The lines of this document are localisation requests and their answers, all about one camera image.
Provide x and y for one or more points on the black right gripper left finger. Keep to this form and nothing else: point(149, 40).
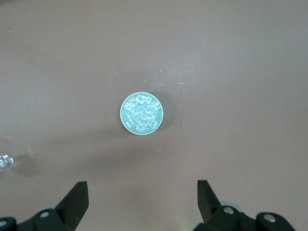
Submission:
point(72, 207)

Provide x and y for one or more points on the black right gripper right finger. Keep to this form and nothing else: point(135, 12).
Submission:
point(207, 204)

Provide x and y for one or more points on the clear stemmed wine glass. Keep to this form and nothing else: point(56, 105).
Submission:
point(4, 162)

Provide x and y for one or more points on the pile of clear ice cubes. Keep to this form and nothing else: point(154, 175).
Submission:
point(142, 111)

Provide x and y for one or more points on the mint green round bowl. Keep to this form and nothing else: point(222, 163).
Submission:
point(123, 118)

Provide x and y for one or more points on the brown table mat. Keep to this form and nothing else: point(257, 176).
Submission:
point(216, 60)

